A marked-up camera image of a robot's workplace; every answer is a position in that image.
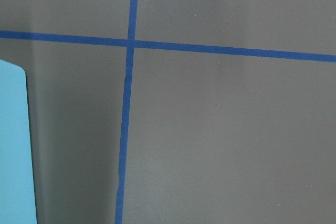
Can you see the light blue plastic bin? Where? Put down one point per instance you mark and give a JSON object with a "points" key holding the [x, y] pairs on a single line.
{"points": [[17, 184]]}

